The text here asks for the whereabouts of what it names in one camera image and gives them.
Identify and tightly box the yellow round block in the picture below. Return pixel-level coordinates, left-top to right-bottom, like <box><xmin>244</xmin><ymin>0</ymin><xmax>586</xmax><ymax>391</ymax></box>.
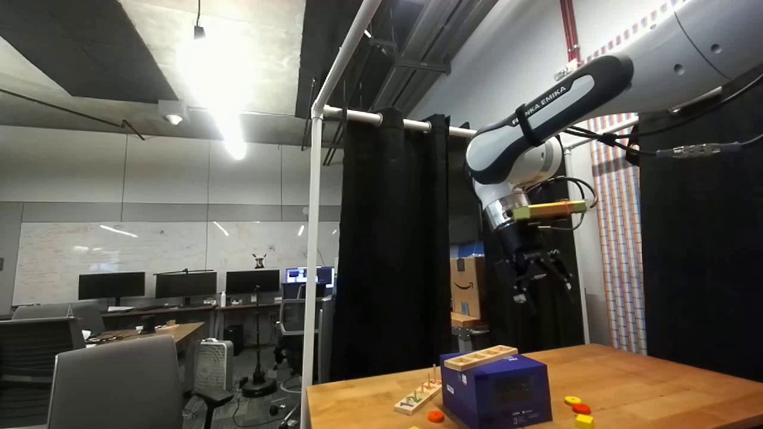
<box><xmin>563</xmin><ymin>395</ymin><xmax>582</xmax><ymax>405</ymax></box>

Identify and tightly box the red round block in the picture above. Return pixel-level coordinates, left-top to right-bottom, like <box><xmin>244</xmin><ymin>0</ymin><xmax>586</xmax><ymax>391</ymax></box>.
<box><xmin>573</xmin><ymin>403</ymin><xmax>592</xmax><ymax>416</ymax></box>

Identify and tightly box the office desk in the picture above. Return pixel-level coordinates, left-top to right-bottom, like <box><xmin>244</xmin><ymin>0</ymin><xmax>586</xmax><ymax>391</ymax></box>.
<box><xmin>85</xmin><ymin>322</ymin><xmax>205</xmax><ymax>347</ymax></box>

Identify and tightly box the orange disc block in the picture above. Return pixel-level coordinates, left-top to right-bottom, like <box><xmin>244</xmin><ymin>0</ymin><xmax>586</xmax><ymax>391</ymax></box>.
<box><xmin>427</xmin><ymin>411</ymin><xmax>446</xmax><ymax>423</ymax></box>

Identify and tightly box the wooden board on box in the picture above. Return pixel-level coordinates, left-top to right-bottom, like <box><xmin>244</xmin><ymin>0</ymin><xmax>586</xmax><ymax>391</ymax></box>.
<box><xmin>444</xmin><ymin>347</ymin><xmax>518</xmax><ymax>372</ymax></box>

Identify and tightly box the cardboard amazon box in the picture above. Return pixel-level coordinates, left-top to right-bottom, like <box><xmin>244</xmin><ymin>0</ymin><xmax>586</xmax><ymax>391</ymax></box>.
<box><xmin>451</xmin><ymin>248</ymin><xmax>483</xmax><ymax>319</ymax></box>

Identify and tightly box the left computer monitor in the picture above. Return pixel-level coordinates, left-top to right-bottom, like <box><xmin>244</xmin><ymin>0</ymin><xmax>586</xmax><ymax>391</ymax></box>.
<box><xmin>78</xmin><ymin>273</ymin><xmax>145</xmax><ymax>298</ymax></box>

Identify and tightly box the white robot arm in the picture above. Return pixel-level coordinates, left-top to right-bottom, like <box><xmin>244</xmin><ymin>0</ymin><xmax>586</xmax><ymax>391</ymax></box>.
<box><xmin>464</xmin><ymin>0</ymin><xmax>763</xmax><ymax>302</ymax></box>

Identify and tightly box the black curtain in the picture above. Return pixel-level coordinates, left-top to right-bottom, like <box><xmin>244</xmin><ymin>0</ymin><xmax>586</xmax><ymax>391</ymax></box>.
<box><xmin>327</xmin><ymin>109</ymin><xmax>582</xmax><ymax>382</ymax></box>

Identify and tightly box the middle computer monitor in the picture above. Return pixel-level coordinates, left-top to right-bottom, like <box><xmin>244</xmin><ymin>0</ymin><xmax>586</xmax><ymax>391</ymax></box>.
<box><xmin>154</xmin><ymin>273</ymin><xmax>217</xmax><ymax>298</ymax></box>

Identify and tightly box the white pipe frame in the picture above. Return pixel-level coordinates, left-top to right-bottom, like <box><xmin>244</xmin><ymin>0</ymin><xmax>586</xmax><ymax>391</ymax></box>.
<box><xmin>298</xmin><ymin>0</ymin><xmax>480</xmax><ymax>429</ymax></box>

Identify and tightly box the computer monitor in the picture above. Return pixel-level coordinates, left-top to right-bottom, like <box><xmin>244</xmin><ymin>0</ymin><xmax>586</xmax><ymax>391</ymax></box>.
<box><xmin>78</xmin><ymin>273</ymin><xmax>145</xmax><ymax>298</ymax></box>
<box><xmin>154</xmin><ymin>273</ymin><xmax>217</xmax><ymax>298</ymax></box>
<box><xmin>227</xmin><ymin>269</ymin><xmax>278</xmax><ymax>295</ymax></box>

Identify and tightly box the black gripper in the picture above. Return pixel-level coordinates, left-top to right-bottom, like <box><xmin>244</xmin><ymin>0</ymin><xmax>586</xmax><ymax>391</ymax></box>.
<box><xmin>499</xmin><ymin>225</ymin><xmax>574</xmax><ymax>306</ymax></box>

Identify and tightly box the grey office chair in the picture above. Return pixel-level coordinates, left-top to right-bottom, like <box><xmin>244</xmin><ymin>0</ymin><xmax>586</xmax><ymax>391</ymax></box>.
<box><xmin>47</xmin><ymin>336</ymin><xmax>184</xmax><ymax>429</ymax></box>

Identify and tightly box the blue intel box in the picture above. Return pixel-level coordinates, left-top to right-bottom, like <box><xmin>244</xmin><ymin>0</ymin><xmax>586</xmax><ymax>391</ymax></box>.
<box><xmin>440</xmin><ymin>355</ymin><xmax>553</xmax><ymax>429</ymax></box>

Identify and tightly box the yellow cube block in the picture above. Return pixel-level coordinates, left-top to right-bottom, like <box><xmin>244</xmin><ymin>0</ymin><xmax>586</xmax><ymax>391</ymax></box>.
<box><xmin>574</xmin><ymin>416</ymin><xmax>596</xmax><ymax>429</ymax></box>

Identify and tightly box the right computer monitor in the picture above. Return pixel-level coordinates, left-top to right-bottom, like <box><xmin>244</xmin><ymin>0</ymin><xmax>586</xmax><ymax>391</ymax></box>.
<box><xmin>227</xmin><ymin>269</ymin><xmax>278</xmax><ymax>295</ymax></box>

